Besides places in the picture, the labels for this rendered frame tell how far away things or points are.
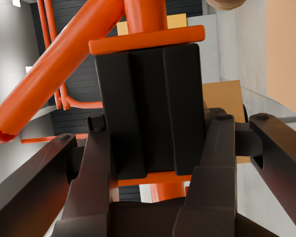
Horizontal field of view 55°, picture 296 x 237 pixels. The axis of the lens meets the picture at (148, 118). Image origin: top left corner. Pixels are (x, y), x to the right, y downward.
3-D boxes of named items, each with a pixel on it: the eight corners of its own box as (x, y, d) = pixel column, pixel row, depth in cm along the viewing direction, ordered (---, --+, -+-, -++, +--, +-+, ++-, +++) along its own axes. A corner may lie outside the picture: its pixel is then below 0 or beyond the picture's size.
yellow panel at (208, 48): (211, 14, 778) (122, 26, 807) (215, 8, 689) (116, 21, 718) (216, 94, 821) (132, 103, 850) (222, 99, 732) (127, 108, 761)
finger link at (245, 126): (215, 134, 14) (278, 128, 14) (203, 108, 19) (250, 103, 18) (217, 162, 14) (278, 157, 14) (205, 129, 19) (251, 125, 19)
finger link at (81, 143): (111, 171, 15) (57, 176, 15) (125, 138, 20) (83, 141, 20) (106, 145, 15) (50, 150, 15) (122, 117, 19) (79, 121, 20)
